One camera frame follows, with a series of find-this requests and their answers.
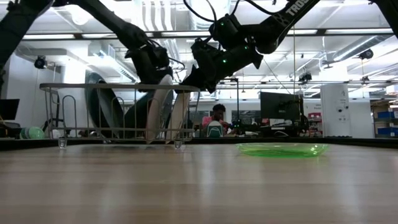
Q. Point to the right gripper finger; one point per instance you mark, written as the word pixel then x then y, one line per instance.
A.
pixel 202 82

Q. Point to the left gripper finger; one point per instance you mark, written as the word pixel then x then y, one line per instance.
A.
pixel 147 88

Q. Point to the red patterned plate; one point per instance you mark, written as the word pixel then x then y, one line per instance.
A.
pixel 157 109

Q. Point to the dark green deep bowl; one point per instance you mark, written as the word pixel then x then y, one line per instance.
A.
pixel 138 115

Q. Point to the green glossy shallow bowl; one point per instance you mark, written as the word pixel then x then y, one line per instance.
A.
pixel 110 109

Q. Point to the light blue patterned plate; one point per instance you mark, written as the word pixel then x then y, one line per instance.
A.
pixel 90 102

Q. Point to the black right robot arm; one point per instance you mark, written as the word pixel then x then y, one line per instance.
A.
pixel 280 21

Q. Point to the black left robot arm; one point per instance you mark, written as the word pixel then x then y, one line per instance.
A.
pixel 15 28

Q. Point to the person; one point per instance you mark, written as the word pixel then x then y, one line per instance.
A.
pixel 217 113

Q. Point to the teal white chair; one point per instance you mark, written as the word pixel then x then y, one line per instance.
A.
pixel 214 129

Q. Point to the black computer monitor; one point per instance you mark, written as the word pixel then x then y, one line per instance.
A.
pixel 276 105

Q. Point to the translucent green glass plate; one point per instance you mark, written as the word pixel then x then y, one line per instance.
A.
pixel 280 151

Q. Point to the mint green round object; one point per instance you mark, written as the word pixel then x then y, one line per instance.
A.
pixel 35 133

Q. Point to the black flat panel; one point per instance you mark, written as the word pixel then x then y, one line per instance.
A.
pixel 7 107

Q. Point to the storage shelf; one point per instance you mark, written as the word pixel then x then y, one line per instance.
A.
pixel 376 124

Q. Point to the blue storage bin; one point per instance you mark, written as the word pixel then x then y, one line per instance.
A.
pixel 388 115
pixel 388 131

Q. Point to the black ceiling camera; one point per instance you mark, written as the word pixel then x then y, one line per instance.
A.
pixel 305 77
pixel 40 62
pixel 367 54

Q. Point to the long ceiling light rail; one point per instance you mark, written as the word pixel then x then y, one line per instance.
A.
pixel 342 32

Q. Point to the silver ceiling duct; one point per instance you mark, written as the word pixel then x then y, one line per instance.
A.
pixel 367 45

